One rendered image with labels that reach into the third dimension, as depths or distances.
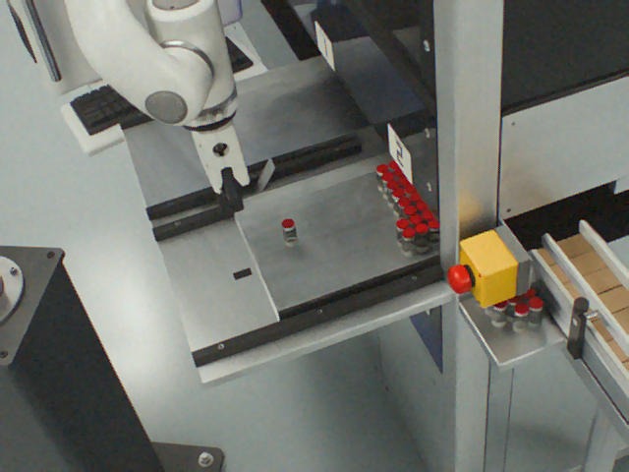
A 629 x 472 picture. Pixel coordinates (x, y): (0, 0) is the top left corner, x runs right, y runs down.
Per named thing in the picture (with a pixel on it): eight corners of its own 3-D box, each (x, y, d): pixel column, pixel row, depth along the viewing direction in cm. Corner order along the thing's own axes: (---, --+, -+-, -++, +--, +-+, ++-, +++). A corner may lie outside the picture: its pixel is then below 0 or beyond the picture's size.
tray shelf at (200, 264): (339, 57, 181) (338, 49, 180) (498, 283, 133) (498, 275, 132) (120, 125, 174) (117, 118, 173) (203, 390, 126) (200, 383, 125)
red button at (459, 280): (469, 272, 121) (469, 254, 118) (482, 292, 118) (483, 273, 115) (444, 282, 120) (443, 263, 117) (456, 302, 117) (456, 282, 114)
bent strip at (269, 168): (275, 182, 153) (270, 156, 149) (280, 192, 151) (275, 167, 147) (200, 206, 151) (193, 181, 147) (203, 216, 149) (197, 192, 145)
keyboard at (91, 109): (227, 39, 202) (225, 30, 200) (254, 65, 193) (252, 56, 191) (70, 106, 191) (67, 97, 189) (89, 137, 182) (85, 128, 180)
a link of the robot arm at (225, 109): (244, 100, 102) (249, 120, 105) (225, 63, 108) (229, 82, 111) (177, 121, 101) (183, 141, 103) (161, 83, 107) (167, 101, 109)
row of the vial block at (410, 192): (399, 178, 150) (398, 157, 146) (444, 245, 137) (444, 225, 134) (387, 182, 149) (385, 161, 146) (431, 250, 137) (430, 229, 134)
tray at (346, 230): (415, 156, 153) (415, 142, 151) (484, 253, 135) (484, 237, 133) (234, 217, 148) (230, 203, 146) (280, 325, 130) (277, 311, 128)
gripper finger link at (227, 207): (241, 185, 113) (250, 220, 117) (234, 170, 115) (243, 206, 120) (217, 192, 112) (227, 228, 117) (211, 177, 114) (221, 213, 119)
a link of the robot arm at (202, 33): (225, 115, 101) (241, 69, 107) (202, 18, 91) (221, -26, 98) (157, 116, 102) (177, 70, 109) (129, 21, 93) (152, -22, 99)
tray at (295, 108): (347, 61, 177) (345, 47, 174) (398, 132, 159) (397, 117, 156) (189, 110, 171) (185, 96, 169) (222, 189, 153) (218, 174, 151)
